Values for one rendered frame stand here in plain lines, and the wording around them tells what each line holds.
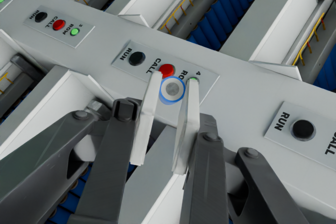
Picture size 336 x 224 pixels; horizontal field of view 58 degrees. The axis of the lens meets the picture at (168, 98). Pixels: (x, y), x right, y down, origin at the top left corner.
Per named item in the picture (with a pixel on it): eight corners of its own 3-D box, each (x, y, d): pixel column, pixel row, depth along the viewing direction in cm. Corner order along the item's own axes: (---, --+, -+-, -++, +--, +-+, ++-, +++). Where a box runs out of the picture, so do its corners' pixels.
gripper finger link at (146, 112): (142, 167, 15) (127, 164, 15) (154, 111, 22) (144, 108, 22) (154, 115, 14) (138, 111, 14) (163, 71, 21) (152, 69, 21)
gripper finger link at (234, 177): (195, 158, 13) (264, 174, 13) (195, 110, 18) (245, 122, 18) (187, 186, 13) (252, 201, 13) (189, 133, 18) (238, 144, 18)
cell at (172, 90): (162, 107, 27) (163, 106, 20) (155, 88, 27) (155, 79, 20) (181, 101, 27) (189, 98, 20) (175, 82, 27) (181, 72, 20)
